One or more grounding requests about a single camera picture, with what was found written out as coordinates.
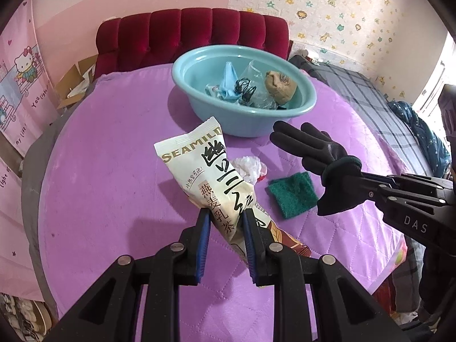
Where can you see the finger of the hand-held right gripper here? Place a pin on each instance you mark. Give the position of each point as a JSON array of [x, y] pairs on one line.
[[392, 180], [392, 198]]

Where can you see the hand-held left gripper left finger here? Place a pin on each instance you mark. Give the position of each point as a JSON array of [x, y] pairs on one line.
[[202, 249]]

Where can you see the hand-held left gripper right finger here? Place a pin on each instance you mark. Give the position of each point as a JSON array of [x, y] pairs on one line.
[[250, 253]]

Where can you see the black glove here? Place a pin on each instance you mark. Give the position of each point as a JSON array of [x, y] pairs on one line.
[[320, 153]]

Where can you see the cream milk tea packet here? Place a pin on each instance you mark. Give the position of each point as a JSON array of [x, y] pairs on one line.
[[210, 171]]

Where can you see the teal plastic basin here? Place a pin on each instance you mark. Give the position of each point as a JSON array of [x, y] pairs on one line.
[[221, 114]]

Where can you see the pink printed cloth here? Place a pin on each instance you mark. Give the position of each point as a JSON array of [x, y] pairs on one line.
[[399, 256]]

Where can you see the blue starry quilt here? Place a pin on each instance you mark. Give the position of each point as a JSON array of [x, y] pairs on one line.
[[427, 139]]

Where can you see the green scouring pad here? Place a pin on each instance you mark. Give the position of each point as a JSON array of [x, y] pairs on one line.
[[292, 194]]

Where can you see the white crumpled plastic bag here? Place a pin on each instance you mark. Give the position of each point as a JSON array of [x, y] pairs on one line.
[[249, 165]]

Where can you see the grey plaid bedding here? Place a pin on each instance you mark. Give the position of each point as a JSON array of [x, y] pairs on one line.
[[356, 85]]

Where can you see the purple quilted blanket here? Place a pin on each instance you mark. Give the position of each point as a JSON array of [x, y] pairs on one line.
[[107, 167]]

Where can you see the brown crumpled paper ball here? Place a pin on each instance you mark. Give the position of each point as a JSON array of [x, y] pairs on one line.
[[281, 89]]

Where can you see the black binder clips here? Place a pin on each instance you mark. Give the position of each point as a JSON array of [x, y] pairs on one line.
[[245, 91]]

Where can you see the blue face mask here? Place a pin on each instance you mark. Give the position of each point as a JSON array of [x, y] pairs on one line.
[[228, 78]]

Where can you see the clear plastic bag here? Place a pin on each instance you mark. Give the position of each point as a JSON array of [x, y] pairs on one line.
[[256, 71]]

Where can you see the cardboard box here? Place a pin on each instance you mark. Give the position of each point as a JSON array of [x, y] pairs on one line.
[[71, 78]]

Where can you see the red velvet tufted headboard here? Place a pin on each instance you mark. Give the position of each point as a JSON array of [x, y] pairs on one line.
[[178, 32]]

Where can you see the pink cartoon cat curtain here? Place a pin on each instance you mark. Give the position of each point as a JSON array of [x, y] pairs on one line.
[[21, 78]]

